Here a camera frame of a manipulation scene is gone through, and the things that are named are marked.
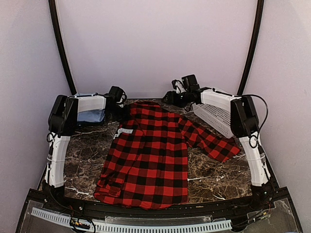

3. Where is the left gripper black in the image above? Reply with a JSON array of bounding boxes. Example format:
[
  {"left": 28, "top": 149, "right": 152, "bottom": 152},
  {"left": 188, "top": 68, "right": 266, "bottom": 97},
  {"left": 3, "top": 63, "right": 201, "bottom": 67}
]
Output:
[{"left": 107, "top": 104, "right": 131, "bottom": 122}]

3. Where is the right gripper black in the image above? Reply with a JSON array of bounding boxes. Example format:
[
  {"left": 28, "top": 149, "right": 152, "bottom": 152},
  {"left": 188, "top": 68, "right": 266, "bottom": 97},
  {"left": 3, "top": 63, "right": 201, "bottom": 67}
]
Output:
[{"left": 165, "top": 91, "right": 191, "bottom": 108}]

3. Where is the red black plaid shirt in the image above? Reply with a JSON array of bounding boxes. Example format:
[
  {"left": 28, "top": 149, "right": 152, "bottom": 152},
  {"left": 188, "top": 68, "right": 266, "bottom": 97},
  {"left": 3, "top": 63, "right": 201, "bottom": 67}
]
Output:
[{"left": 94, "top": 101, "right": 240, "bottom": 210}]

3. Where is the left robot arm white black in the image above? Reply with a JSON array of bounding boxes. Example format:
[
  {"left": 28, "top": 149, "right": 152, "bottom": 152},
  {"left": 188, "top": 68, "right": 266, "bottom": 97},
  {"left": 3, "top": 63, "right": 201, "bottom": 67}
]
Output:
[{"left": 45, "top": 86, "right": 127, "bottom": 190}]

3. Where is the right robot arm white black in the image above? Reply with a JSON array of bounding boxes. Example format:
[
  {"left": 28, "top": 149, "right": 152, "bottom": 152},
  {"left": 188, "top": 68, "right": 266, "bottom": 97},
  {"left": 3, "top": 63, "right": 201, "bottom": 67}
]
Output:
[{"left": 162, "top": 74, "right": 274, "bottom": 211}]

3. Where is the folded light blue shirt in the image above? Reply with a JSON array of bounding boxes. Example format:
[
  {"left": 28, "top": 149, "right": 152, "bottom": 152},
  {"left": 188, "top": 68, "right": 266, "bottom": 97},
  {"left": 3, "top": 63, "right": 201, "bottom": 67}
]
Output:
[{"left": 74, "top": 93, "right": 106, "bottom": 122}]

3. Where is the folded dark navy shirt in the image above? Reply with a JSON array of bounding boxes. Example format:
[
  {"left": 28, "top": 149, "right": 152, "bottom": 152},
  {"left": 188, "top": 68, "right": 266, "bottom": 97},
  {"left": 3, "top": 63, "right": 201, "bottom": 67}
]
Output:
[{"left": 77, "top": 120, "right": 104, "bottom": 127}]

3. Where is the white plastic mesh basket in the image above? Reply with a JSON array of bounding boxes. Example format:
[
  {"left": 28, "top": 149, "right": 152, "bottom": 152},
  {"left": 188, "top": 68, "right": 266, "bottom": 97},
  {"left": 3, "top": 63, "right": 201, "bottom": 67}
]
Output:
[{"left": 192, "top": 104, "right": 233, "bottom": 138}]

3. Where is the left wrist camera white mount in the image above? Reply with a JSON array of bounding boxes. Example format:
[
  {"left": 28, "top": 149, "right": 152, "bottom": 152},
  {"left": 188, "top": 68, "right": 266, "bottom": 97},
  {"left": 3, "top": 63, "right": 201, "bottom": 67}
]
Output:
[{"left": 116, "top": 96, "right": 126, "bottom": 108}]

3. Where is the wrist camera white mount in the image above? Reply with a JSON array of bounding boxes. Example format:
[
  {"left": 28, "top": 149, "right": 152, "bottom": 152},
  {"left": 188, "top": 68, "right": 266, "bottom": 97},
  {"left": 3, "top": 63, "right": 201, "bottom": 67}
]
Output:
[
  {"left": 116, "top": 96, "right": 126, "bottom": 108},
  {"left": 172, "top": 80, "right": 186, "bottom": 94}
]

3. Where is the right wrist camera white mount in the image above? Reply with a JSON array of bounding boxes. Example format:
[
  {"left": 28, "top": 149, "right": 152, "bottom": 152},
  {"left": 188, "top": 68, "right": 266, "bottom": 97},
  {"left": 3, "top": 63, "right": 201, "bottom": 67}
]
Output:
[{"left": 172, "top": 80, "right": 186, "bottom": 94}]

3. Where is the right black frame post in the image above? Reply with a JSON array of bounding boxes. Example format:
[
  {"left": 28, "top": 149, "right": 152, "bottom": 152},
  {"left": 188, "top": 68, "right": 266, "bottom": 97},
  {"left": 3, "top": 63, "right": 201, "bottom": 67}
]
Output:
[{"left": 237, "top": 0, "right": 265, "bottom": 95}]

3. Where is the black frame post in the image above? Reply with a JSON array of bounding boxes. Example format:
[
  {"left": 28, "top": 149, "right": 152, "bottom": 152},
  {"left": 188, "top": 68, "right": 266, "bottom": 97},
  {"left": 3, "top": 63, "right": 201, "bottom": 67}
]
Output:
[
  {"left": 237, "top": 0, "right": 265, "bottom": 95},
  {"left": 48, "top": 0, "right": 77, "bottom": 95}
]

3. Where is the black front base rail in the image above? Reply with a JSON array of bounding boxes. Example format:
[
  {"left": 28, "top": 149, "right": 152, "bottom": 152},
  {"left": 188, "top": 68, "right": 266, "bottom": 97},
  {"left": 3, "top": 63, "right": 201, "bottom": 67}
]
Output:
[{"left": 23, "top": 188, "right": 296, "bottom": 225}]

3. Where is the white slotted cable duct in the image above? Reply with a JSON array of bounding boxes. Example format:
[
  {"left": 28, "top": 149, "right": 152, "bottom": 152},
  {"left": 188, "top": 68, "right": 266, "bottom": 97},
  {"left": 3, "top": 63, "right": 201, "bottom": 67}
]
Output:
[{"left": 31, "top": 207, "right": 232, "bottom": 233}]

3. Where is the left black frame post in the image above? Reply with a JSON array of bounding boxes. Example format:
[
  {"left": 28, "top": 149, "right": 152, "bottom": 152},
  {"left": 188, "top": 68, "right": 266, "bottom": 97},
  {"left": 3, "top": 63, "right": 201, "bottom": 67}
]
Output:
[{"left": 48, "top": 0, "right": 77, "bottom": 95}]

